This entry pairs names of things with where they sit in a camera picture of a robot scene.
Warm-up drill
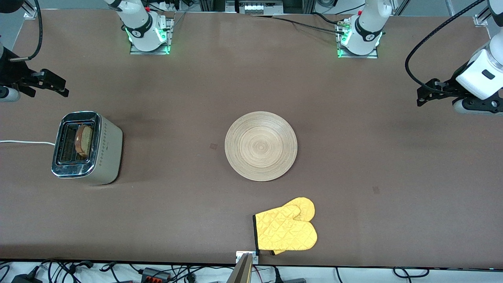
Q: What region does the bread slice with brown crust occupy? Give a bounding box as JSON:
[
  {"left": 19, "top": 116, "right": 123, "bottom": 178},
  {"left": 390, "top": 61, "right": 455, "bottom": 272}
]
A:
[{"left": 75, "top": 124, "right": 94, "bottom": 159}]

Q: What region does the white round plate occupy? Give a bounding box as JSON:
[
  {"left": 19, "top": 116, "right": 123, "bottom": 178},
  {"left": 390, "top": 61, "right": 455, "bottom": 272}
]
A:
[{"left": 225, "top": 111, "right": 298, "bottom": 182}]

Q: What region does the silver two-slot toaster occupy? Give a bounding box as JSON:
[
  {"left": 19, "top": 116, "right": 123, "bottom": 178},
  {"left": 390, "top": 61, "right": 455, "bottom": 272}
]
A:
[{"left": 51, "top": 111, "right": 123, "bottom": 186}]

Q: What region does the yellow quilted oven mitt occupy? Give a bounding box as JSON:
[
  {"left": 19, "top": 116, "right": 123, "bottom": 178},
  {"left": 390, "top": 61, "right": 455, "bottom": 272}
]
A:
[
  {"left": 253, "top": 204, "right": 318, "bottom": 253},
  {"left": 271, "top": 197, "right": 316, "bottom": 255}
]

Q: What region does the black power adapter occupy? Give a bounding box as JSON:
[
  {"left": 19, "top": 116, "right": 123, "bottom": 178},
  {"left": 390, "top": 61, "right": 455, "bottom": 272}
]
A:
[{"left": 12, "top": 273, "right": 42, "bottom": 283}]

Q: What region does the white terminal block device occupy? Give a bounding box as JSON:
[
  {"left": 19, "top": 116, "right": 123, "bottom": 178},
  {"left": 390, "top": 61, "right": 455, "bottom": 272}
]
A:
[{"left": 236, "top": 0, "right": 284, "bottom": 15}]

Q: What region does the black box with orange connectors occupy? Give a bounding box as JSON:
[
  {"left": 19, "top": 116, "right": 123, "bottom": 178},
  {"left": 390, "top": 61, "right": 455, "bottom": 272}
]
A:
[{"left": 141, "top": 267, "right": 170, "bottom": 282}]

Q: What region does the wooden strip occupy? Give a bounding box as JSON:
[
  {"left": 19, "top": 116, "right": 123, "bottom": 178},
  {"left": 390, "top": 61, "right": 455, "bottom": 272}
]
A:
[{"left": 226, "top": 254, "right": 254, "bottom": 283}]

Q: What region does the white toaster power cable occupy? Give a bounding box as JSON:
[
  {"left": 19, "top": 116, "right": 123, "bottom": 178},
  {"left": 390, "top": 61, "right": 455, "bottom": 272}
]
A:
[{"left": 0, "top": 140, "right": 55, "bottom": 146}]

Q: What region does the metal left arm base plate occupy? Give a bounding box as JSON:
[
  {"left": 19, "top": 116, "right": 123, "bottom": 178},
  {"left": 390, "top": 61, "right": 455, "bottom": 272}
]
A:
[{"left": 336, "top": 18, "right": 380, "bottom": 59}]

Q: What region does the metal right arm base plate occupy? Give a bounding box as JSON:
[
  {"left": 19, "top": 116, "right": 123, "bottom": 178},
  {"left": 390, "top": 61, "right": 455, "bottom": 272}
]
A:
[{"left": 130, "top": 11, "right": 174, "bottom": 55}]

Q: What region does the black cable on table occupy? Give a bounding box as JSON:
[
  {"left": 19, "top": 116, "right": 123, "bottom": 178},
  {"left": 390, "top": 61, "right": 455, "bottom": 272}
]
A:
[{"left": 251, "top": 15, "right": 346, "bottom": 36}]

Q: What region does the black looped cable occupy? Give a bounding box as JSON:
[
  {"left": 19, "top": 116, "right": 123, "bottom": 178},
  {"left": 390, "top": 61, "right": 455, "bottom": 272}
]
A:
[{"left": 393, "top": 266, "right": 431, "bottom": 279}]

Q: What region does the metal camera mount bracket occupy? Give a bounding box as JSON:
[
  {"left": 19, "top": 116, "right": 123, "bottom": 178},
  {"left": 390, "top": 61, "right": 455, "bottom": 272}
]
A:
[{"left": 236, "top": 251, "right": 259, "bottom": 264}]

